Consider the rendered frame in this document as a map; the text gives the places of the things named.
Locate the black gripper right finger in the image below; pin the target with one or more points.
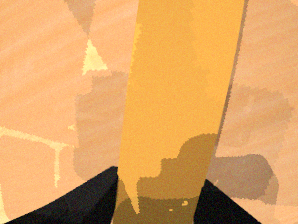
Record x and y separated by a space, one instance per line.
215 207

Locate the yellow bar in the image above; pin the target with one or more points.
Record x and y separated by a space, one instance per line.
179 73

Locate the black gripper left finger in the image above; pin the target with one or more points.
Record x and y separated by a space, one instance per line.
91 203

